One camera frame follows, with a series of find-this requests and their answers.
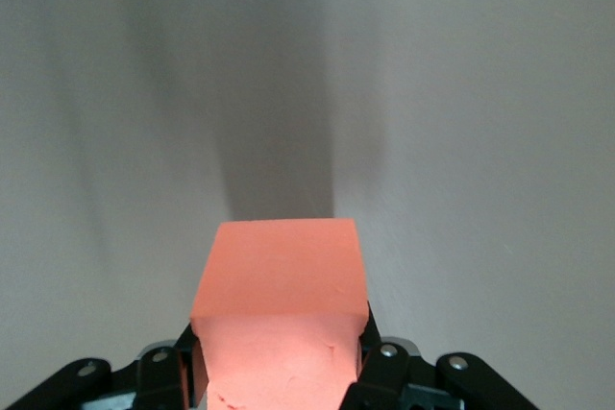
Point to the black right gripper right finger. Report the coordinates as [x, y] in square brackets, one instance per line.
[399, 376]

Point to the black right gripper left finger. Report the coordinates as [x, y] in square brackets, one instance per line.
[158, 376]

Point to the orange foam block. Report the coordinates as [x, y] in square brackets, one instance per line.
[283, 285]

